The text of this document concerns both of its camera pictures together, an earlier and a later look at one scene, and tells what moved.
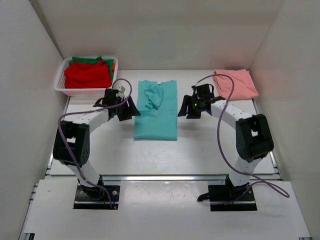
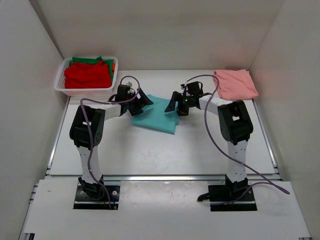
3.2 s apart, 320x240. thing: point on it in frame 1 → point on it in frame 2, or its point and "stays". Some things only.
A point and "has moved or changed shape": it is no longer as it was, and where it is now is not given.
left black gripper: [132, 110] → [141, 103]
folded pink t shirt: [244, 87] stays
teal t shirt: [157, 104] has moved or changed shape
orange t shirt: [113, 67] stays
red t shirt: [87, 75] stays
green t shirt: [93, 60] stays
